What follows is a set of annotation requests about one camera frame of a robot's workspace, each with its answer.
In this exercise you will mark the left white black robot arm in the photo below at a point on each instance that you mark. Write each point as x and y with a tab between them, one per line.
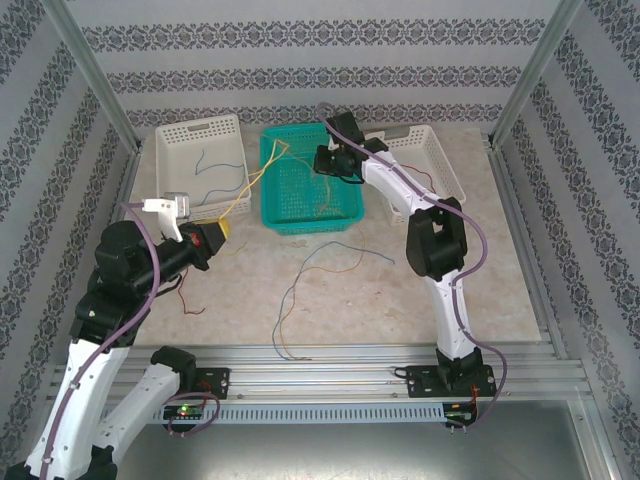
75	400

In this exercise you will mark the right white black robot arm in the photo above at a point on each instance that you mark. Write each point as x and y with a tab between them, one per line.
452	320

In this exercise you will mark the teal plastic basket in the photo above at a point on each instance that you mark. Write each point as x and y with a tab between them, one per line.
300	200

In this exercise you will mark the white perforated basket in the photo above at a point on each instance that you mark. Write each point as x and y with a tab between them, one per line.
220	145

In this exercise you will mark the small circuit board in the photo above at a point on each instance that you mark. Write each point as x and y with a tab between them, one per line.
185	411
460	412

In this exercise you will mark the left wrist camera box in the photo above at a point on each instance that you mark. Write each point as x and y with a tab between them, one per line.
178	205

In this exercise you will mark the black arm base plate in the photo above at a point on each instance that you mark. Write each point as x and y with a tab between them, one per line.
215	385
422	382

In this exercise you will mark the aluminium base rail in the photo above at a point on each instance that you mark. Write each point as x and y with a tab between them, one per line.
310	372

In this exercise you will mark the aluminium frame post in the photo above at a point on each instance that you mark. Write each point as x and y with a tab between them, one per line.
100	80
530	80

